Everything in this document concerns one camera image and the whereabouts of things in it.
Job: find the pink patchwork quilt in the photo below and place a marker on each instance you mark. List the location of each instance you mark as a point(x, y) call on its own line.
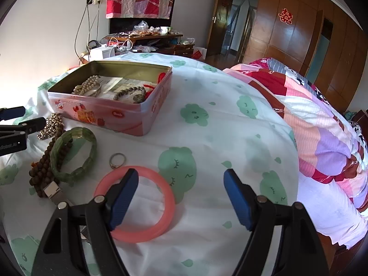
point(332, 157)

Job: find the wooden television cabinet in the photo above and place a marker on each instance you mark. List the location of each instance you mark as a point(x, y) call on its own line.
point(169, 44)

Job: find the wooden wardrobe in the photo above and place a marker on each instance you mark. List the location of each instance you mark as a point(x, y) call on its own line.
point(296, 45)

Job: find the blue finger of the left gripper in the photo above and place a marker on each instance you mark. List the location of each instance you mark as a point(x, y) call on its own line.
point(29, 127)
point(12, 113)

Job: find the red double happiness decal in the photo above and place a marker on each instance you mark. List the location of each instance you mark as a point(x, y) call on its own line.
point(285, 16)

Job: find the white cloud print bedsheet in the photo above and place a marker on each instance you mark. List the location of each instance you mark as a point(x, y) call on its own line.
point(209, 122)

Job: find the pink metal tin box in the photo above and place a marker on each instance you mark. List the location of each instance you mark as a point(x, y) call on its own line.
point(68, 96)

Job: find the red white paper bag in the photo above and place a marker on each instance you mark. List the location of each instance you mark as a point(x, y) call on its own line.
point(199, 53)

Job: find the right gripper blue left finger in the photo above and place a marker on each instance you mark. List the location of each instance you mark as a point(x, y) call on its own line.
point(60, 251)

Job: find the printed paper leaflet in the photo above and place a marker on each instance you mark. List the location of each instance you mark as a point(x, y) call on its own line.
point(110, 86)

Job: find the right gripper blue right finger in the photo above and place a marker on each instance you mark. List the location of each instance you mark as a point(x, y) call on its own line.
point(300, 250)

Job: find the black television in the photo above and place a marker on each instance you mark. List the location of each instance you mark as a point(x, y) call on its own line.
point(117, 25)

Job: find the white box appliance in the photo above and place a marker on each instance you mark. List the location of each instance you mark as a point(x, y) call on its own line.
point(100, 53)

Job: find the thin silver wire bangle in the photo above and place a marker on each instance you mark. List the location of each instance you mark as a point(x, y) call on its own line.
point(95, 91)

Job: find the wooden headboard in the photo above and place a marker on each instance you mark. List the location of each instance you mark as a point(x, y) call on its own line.
point(361, 119)

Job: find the patchwork cloth television cover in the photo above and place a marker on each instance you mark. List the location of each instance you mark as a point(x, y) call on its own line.
point(156, 9)

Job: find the pink plastic bangle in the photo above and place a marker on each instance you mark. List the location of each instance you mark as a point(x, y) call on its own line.
point(161, 218)

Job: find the wooden bedroom door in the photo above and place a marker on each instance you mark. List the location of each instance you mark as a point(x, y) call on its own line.
point(219, 24)

